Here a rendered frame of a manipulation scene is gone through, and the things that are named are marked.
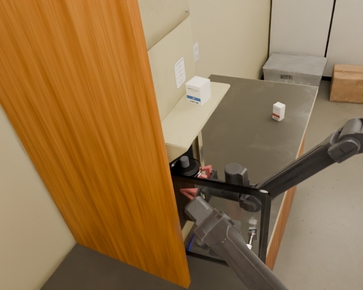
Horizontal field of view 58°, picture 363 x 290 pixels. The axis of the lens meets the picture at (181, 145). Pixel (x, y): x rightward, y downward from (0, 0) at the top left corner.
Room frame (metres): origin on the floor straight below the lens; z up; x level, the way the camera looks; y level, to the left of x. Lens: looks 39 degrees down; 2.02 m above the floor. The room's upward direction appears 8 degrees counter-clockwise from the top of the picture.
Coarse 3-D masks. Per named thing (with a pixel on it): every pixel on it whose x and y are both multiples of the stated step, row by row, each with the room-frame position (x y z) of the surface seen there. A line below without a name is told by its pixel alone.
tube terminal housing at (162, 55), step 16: (176, 32) 0.86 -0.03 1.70; (160, 48) 0.78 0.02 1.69; (176, 48) 0.85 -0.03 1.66; (192, 48) 0.94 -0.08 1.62; (160, 64) 0.77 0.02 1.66; (192, 64) 0.93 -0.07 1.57; (160, 80) 0.76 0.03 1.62; (160, 96) 0.75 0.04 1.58; (176, 96) 0.82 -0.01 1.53; (160, 112) 0.74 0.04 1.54; (192, 144) 0.93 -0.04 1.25
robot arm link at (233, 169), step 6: (228, 168) 0.75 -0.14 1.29; (234, 168) 0.74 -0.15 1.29; (240, 168) 0.74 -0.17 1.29; (228, 174) 0.72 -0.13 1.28; (234, 174) 0.71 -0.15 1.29; (240, 174) 0.71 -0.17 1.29; (246, 174) 0.72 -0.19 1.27; (228, 180) 0.72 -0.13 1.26; (234, 180) 0.71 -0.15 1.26; (240, 180) 0.71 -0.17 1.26; (246, 180) 0.71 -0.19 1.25
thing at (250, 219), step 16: (176, 176) 0.64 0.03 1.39; (176, 192) 0.64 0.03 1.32; (192, 192) 0.62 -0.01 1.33; (208, 192) 0.60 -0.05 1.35; (224, 192) 0.58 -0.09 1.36; (240, 192) 0.56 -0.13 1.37; (256, 192) 0.54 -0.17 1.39; (224, 208) 0.58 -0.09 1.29; (240, 208) 0.56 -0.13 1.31; (256, 208) 0.54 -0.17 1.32; (192, 224) 0.63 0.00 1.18; (256, 224) 0.54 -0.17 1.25; (192, 240) 0.63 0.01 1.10; (256, 240) 0.54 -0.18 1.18; (192, 256) 0.64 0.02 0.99; (208, 256) 0.61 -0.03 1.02
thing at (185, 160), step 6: (180, 162) 0.84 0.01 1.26; (186, 162) 0.81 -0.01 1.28; (192, 162) 0.83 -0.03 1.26; (174, 168) 0.82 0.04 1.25; (180, 168) 0.81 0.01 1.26; (186, 168) 0.80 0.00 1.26; (192, 168) 0.80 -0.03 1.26; (198, 168) 0.81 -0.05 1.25; (186, 174) 0.78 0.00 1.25; (192, 174) 0.78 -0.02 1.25
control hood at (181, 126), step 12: (216, 84) 0.89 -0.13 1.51; (228, 84) 0.88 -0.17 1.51; (216, 96) 0.82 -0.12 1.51; (180, 108) 0.79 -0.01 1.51; (192, 108) 0.78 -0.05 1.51; (204, 108) 0.77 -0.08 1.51; (168, 120) 0.73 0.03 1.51; (180, 120) 0.73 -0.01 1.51; (192, 120) 0.72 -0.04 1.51; (204, 120) 0.71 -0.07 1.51; (168, 132) 0.68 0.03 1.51; (180, 132) 0.67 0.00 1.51; (192, 132) 0.67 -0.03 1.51; (168, 144) 0.63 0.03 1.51; (180, 144) 0.62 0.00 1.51; (168, 156) 0.64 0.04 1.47
